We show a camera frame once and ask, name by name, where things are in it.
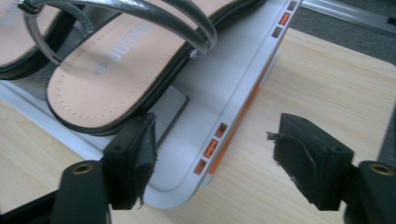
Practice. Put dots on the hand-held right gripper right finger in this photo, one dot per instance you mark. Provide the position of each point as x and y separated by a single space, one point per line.
311 168

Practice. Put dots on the aluminium floor rail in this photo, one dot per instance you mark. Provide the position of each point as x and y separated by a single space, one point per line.
348 15

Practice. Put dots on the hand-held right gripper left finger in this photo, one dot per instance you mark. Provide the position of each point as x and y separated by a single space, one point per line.
130 161

